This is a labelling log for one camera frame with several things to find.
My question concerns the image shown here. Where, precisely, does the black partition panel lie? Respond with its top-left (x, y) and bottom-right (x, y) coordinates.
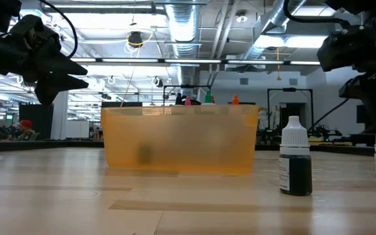
top-left (101, 101), bottom-right (143, 108)
top-left (18, 103), bottom-right (54, 133)

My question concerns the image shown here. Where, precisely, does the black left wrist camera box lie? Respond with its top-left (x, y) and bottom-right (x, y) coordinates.
top-left (10, 14), bottom-right (45, 37)

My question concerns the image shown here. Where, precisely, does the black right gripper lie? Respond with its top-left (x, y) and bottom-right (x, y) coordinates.
top-left (317, 25), bottom-right (376, 73)

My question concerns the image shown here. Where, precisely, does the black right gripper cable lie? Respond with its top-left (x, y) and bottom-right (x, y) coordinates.
top-left (283, 0), bottom-right (352, 29)

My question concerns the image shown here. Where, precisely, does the person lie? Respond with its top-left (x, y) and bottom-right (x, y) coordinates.
top-left (17, 119), bottom-right (36, 142)

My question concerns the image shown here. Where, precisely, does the long ceiling light bar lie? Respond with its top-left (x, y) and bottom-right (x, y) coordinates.
top-left (0, 57), bottom-right (321, 67)

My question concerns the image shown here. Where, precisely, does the black metal table frame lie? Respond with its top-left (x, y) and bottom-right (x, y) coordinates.
top-left (0, 139), bottom-right (376, 157)

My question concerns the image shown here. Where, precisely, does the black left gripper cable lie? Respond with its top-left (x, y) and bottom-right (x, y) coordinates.
top-left (37, 0), bottom-right (78, 59)

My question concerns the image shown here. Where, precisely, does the silver ventilation duct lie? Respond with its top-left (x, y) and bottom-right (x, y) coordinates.
top-left (163, 0), bottom-right (202, 95)

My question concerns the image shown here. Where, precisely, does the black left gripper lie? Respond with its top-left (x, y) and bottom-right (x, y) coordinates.
top-left (0, 32), bottom-right (89, 105)

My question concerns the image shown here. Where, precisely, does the yellow hanging power cord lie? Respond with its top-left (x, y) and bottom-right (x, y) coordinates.
top-left (275, 47), bottom-right (282, 82)

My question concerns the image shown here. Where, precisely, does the round ceiling sensor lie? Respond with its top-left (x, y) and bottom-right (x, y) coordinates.
top-left (235, 9), bottom-right (248, 24)

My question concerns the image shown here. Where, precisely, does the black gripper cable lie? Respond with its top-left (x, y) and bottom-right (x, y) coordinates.
top-left (283, 0), bottom-right (352, 29)
top-left (37, 0), bottom-right (78, 59)

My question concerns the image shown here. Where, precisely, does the orange translucent plastic bin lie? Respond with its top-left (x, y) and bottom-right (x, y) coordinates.
top-left (100, 104), bottom-right (260, 176)

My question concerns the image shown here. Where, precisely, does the black cable to right arm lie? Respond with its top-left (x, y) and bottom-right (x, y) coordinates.
top-left (307, 97), bottom-right (351, 132)

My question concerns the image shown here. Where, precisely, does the black ceiling cable reel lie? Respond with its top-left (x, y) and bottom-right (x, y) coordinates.
top-left (127, 31), bottom-right (144, 49)

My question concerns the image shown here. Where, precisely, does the white pillar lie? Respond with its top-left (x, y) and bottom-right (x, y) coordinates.
top-left (50, 91), bottom-right (69, 140)

